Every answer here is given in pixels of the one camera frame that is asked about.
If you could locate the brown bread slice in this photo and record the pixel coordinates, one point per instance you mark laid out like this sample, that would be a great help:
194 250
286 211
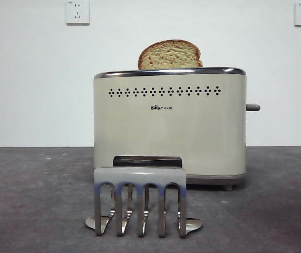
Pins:
169 56

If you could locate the grey toaster lever knob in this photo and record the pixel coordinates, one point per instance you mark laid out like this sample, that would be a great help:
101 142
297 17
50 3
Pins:
254 107

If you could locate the cream two-slot toaster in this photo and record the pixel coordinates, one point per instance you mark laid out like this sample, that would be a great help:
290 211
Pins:
166 131

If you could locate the silver metal toast rack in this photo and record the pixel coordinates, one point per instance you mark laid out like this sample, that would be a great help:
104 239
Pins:
140 175

